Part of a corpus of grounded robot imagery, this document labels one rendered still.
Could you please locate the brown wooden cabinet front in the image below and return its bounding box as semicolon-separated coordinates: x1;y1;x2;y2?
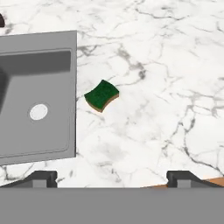
143;176;224;189

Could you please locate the green sponge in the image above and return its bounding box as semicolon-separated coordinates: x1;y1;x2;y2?
83;79;120;114

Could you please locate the grey steel sink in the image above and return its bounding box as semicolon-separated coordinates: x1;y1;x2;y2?
0;30;78;167

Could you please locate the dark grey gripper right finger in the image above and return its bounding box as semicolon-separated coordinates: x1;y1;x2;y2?
166;171;223;189

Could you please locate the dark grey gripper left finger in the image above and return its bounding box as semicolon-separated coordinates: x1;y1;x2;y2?
2;171;59;189

